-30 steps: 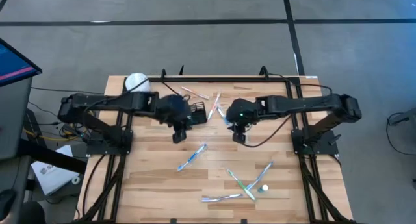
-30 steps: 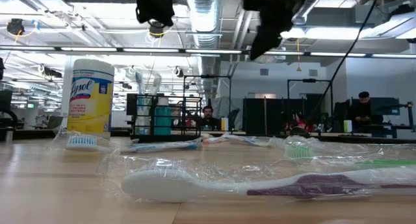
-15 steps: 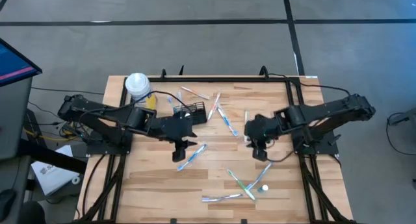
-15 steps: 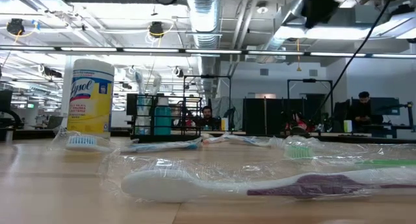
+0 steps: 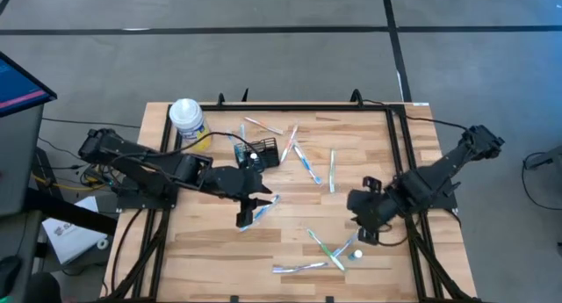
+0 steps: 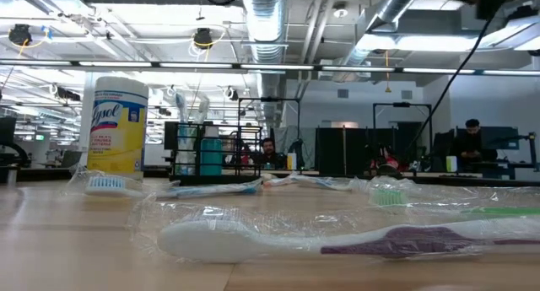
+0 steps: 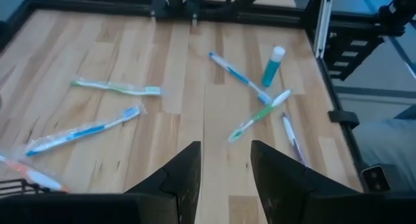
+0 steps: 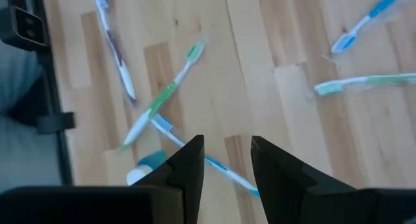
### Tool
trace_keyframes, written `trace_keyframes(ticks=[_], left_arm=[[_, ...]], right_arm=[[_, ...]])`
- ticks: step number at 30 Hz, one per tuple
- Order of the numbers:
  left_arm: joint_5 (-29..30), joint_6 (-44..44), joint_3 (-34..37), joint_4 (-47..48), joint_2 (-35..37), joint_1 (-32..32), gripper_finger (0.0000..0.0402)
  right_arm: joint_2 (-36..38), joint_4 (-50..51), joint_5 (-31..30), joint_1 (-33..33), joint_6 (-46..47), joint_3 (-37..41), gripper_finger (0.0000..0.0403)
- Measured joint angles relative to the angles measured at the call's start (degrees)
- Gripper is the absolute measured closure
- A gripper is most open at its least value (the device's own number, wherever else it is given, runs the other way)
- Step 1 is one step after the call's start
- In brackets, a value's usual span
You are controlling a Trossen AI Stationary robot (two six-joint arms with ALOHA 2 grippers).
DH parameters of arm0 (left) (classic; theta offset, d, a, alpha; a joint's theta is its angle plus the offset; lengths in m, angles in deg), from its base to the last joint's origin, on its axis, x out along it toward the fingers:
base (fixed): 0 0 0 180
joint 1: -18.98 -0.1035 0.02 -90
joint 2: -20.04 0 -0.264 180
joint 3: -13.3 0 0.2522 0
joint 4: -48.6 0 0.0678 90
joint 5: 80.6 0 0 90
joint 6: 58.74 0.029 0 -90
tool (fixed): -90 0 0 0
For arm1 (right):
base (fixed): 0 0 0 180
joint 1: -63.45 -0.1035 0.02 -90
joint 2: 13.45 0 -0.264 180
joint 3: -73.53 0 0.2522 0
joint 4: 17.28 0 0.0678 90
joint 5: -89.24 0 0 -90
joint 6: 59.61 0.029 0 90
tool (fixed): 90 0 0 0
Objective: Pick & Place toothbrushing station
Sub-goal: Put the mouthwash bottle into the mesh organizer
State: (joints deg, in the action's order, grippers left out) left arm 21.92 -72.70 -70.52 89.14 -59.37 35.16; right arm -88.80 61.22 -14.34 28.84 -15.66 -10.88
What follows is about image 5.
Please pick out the black computer mouse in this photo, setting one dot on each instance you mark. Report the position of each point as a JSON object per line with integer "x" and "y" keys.
{"x": 9, "y": 270}

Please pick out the person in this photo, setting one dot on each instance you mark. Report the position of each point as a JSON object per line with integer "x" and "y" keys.
{"x": 41, "y": 290}

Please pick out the orange white wrapped toothbrush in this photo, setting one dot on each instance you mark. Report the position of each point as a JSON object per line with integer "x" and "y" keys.
{"x": 290, "y": 142}

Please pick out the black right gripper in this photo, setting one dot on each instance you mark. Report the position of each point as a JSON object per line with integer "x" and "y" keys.
{"x": 379, "y": 204}

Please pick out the pale green toothbrush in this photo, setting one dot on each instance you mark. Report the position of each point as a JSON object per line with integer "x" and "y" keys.
{"x": 332, "y": 171}

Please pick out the light blue wrapped toothbrush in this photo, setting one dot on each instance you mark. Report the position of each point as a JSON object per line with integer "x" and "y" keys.
{"x": 231, "y": 136}
{"x": 242, "y": 134}

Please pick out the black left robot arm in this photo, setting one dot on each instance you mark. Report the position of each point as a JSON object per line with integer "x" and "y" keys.
{"x": 131, "y": 156}

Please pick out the green white toothbrush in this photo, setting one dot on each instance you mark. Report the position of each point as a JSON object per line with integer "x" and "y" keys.
{"x": 325, "y": 249}

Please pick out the black desk beam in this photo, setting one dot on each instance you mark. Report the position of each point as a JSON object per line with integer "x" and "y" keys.
{"x": 70, "y": 211}

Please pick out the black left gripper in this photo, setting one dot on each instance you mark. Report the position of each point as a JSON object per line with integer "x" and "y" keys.
{"x": 232, "y": 182}

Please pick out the blue white toothbrush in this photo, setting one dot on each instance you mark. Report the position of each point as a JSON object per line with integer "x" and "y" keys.
{"x": 263, "y": 211}
{"x": 307, "y": 163}

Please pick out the purple white wrapped toothbrush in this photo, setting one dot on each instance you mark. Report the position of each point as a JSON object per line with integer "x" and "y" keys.
{"x": 298, "y": 268}

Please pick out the blue screen monitor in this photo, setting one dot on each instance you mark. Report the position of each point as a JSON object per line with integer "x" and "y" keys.
{"x": 17, "y": 90}

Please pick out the yellow Lysol wipes canister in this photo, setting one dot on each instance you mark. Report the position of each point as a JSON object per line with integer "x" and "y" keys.
{"x": 186, "y": 114}

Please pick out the black frame bracket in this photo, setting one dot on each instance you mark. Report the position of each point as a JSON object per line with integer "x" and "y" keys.
{"x": 356, "y": 96}
{"x": 221, "y": 99}
{"x": 244, "y": 95}

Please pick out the white printed booklet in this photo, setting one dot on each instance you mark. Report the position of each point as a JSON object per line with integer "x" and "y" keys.
{"x": 70, "y": 237}

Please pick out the white table sticker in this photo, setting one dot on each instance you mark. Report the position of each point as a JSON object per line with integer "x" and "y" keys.
{"x": 420, "y": 104}

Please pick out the white tape roll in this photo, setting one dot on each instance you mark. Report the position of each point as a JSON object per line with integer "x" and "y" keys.
{"x": 103, "y": 243}

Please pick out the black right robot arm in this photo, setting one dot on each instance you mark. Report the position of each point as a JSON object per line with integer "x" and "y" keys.
{"x": 448, "y": 160}

